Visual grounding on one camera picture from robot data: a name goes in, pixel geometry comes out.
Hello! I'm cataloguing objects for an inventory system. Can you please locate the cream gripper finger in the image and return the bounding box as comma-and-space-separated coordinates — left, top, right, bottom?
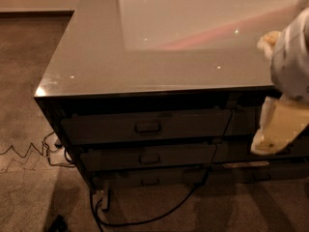
250, 96, 309, 156

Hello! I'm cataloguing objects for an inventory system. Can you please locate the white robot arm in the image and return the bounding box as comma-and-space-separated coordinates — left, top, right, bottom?
250, 0, 309, 156

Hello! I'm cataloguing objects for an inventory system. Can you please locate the grey drawer cabinet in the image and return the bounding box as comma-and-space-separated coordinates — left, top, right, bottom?
35, 0, 308, 190

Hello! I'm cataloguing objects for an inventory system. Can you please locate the black plug on floor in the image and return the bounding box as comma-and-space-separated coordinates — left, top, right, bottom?
47, 215, 70, 232

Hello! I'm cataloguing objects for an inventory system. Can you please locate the thick black floor cable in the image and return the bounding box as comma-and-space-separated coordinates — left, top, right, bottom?
89, 177, 207, 232

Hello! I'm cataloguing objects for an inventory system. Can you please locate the thin black zigzag cable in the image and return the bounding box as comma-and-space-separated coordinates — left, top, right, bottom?
0, 130, 76, 168

